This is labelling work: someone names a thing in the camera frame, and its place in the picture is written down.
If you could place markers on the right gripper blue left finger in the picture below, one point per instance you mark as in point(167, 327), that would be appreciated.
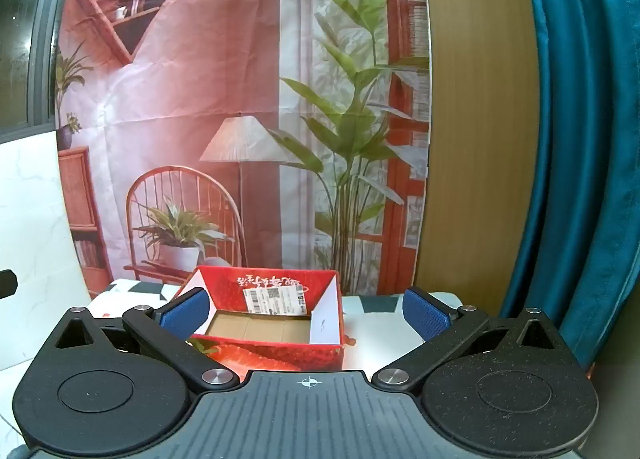
point(162, 334)

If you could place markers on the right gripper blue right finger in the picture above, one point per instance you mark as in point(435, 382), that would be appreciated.
point(446, 332)

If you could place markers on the red strawberry cardboard box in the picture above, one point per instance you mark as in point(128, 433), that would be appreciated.
point(270, 318)

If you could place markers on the printed living room backdrop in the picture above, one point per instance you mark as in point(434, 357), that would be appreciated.
point(258, 133)

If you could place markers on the white marble board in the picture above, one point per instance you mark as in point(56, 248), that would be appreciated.
point(36, 245)

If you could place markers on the patterned white tablecloth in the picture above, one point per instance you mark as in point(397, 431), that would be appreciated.
point(376, 332)

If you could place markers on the teal curtain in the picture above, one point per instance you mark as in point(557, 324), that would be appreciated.
point(579, 254)

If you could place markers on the wooden wall panel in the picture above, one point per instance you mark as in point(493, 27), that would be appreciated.
point(484, 136)

